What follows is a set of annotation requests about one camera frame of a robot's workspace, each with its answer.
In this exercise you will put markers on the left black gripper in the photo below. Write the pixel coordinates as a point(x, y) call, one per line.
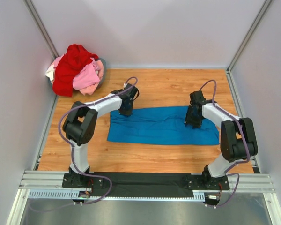
point(128, 113)

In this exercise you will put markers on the white t shirt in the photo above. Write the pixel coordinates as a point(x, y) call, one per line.
point(50, 73)

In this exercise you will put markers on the left aluminium corner post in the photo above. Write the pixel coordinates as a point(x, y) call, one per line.
point(40, 25)

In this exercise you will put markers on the aluminium frame rail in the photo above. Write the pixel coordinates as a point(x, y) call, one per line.
point(248, 183)

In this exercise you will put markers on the red t shirt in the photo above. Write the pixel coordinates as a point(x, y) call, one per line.
point(69, 66)

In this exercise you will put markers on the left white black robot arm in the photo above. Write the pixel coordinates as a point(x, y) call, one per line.
point(80, 122)

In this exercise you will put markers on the blue t shirt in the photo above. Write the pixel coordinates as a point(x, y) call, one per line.
point(160, 126)

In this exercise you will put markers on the pink t shirt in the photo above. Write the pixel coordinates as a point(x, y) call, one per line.
point(87, 81)

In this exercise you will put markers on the right aluminium corner post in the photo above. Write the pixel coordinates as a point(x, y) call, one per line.
point(259, 17)

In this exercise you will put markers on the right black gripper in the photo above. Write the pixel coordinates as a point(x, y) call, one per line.
point(195, 124)

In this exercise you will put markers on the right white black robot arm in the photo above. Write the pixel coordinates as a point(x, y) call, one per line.
point(238, 141)

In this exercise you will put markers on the aluminium corner post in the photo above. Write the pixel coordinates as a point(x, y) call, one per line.
point(259, 17)
point(40, 25)

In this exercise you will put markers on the grey laundry basket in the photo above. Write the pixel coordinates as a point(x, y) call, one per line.
point(104, 70)

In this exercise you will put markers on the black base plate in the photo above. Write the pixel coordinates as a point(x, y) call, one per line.
point(145, 185)

